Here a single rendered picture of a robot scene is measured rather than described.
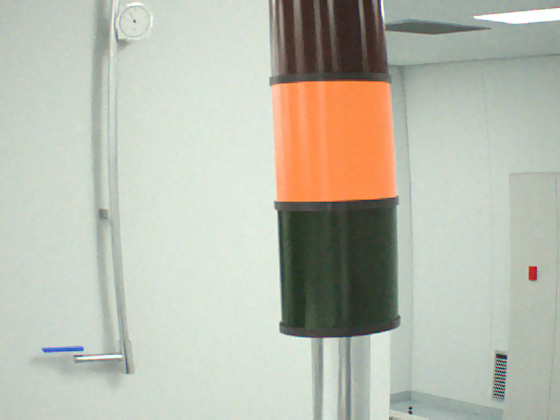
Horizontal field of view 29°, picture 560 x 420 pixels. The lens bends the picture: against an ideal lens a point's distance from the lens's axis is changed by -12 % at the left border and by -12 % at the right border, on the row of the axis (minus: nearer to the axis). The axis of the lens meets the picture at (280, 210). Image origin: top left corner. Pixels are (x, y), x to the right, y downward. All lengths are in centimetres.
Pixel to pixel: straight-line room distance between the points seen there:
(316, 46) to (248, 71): 157
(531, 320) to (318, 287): 758
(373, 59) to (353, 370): 13
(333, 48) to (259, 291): 160
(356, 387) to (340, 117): 11
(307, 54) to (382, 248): 8
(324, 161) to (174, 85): 152
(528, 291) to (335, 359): 757
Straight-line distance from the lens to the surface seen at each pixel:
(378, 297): 47
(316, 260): 46
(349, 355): 48
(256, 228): 204
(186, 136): 198
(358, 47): 46
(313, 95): 46
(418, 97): 985
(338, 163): 46
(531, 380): 808
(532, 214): 795
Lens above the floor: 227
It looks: 3 degrees down
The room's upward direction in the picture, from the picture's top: 2 degrees counter-clockwise
